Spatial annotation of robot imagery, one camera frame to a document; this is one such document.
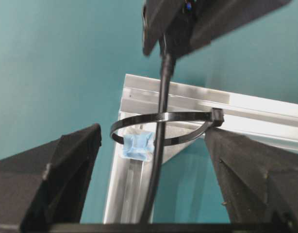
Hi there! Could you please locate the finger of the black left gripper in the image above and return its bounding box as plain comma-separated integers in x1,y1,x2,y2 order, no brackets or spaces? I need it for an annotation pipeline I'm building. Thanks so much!
142,0,184,56
168,0,290,57

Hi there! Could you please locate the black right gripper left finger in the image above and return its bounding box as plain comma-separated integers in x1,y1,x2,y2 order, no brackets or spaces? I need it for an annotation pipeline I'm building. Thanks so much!
0,124,101,233

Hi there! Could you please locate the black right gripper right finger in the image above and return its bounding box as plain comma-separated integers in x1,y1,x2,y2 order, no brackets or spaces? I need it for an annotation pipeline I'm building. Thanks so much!
205,128,298,233

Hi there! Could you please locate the black USB cable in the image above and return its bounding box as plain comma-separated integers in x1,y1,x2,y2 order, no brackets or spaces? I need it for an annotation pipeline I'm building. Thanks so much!
136,0,200,224

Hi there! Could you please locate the black zip tie loop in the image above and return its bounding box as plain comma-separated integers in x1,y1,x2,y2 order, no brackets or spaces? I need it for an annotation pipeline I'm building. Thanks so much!
110,108,224,146

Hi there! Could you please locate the aluminium extrusion frame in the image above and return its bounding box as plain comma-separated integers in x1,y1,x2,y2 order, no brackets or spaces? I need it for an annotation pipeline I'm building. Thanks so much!
103,74,298,223

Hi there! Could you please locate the blue zip tie mount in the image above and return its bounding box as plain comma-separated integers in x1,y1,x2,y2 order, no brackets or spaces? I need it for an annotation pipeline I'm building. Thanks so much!
121,132,155,162

